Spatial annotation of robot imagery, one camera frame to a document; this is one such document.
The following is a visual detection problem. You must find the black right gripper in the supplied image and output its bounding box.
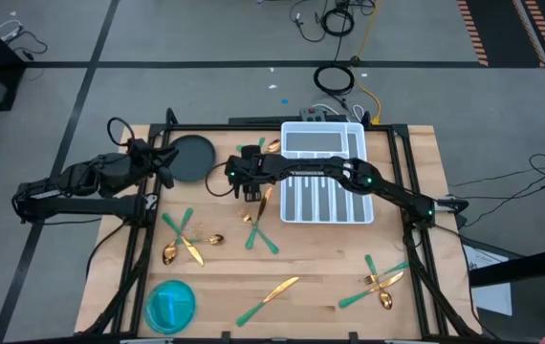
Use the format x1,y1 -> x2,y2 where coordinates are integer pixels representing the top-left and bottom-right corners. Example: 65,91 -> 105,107
241,144 -> 281,203

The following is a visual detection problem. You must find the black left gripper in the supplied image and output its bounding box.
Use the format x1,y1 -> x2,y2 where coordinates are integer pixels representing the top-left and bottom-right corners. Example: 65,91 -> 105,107
136,145 -> 180,190

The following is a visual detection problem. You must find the small gold spoon green handle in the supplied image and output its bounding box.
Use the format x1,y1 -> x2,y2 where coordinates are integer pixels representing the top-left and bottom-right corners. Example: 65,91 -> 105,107
175,233 -> 226,247

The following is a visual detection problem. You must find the white cutlery organizer tray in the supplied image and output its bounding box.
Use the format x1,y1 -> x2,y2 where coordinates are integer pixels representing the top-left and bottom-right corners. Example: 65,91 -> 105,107
279,120 -> 375,225

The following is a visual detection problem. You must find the teal round plate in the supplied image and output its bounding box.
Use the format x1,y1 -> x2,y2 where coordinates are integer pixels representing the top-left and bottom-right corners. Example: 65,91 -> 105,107
143,279 -> 198,335

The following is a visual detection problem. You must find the white power adapter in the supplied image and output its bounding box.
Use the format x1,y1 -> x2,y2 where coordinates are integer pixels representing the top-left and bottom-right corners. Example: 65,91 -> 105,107
0,19 -> 24,43

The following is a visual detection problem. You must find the white paper sheet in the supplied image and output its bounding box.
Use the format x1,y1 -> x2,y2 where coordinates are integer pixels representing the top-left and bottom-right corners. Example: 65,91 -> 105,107
463,244 -> 513,317

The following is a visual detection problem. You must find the black side table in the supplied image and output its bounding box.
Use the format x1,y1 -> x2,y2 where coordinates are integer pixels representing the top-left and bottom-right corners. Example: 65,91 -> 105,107
468,243 -> 545,344

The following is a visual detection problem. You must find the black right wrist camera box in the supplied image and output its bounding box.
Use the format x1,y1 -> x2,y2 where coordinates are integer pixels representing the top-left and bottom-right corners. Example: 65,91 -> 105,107
226,161 -> 246,185

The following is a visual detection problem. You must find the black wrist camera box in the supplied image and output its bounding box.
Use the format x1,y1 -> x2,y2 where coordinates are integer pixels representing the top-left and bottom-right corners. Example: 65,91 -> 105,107
226,161 -> 246,185
127,137 -> 152,155

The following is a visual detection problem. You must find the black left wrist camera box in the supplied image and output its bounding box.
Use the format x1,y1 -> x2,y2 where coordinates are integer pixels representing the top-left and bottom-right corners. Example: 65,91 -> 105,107
127,137 -> 152,155

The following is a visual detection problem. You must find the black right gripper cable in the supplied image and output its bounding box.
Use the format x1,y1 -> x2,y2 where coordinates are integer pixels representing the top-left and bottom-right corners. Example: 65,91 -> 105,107
204,161 -> 235,198

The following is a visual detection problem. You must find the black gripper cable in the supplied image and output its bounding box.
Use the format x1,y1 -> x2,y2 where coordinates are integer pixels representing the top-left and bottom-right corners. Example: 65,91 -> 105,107
106,117 -> 136,148
204,161 -> 235,198

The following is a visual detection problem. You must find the black perforated rail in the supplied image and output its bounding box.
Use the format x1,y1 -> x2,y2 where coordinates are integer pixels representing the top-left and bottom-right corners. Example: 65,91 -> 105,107
228,116 -> 350,126

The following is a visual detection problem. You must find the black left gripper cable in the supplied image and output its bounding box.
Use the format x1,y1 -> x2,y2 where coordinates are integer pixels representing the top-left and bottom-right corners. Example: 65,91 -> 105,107
106,117 -> 136,148

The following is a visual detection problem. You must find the grey power strip red switch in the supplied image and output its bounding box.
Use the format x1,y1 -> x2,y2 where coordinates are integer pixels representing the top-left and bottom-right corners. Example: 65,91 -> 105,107
299,107 -> 329,123

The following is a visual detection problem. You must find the coiled black cable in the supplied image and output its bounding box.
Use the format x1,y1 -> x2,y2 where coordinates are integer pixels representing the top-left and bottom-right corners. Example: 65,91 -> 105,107
320,8 -> 356,37
313,64 -> 356,96

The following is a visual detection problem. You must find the yellow cable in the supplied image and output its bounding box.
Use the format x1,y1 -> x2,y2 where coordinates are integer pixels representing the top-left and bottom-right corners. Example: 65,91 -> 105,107
353,0 -> 383,126

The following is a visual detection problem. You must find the thin black cable white connector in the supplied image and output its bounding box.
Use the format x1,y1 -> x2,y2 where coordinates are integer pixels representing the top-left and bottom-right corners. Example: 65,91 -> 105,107
289,0 -> 331,44

